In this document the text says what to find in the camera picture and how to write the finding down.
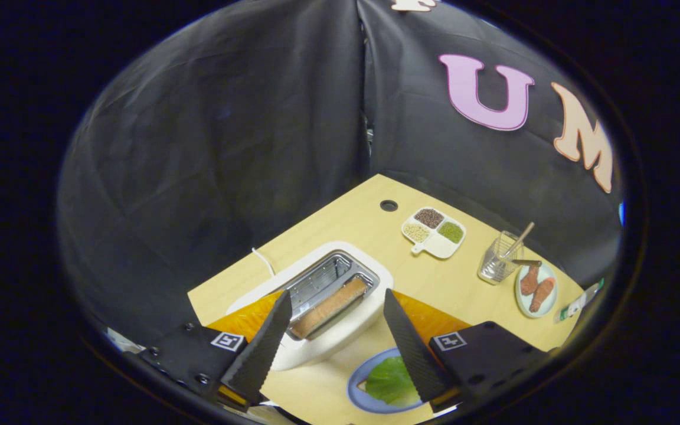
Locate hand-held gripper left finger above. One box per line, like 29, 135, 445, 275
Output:
139, 289, 293, 413

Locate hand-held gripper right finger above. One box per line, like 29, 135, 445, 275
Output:
382, 288, 553, 413

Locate green lettuce leaf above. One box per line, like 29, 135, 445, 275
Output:
365, 356, 422, 406

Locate plain bread slice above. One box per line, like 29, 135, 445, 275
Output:
290, 277, 369, 340

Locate white toaster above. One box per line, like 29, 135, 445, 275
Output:
226, 240, 394, 371

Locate blue plate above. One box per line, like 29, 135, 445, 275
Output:
346, 347, 435, 414

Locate white divided seasoning dish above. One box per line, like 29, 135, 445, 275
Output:
401, 207, 467, 260

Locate pale green plate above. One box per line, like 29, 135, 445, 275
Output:
514, 261, 559, 319

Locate brown meat patty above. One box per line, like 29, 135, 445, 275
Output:
519, 264, 541, 296
529, 277, 556, 313

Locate white paper sheet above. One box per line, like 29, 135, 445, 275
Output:
106, 328, 140, 354

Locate light wooden utensil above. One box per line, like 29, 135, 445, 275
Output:
504, 221, 535, 259

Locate clear water bottle green label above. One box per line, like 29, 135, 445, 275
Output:
554, 279, 605, 323

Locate black backdrop cloth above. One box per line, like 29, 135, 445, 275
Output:
57, 0, 624, 355

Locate white toaster cable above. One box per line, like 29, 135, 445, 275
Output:
251, 247, 277, 278

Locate wire utensil holder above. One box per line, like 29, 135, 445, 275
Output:
477, 231, 525, 286

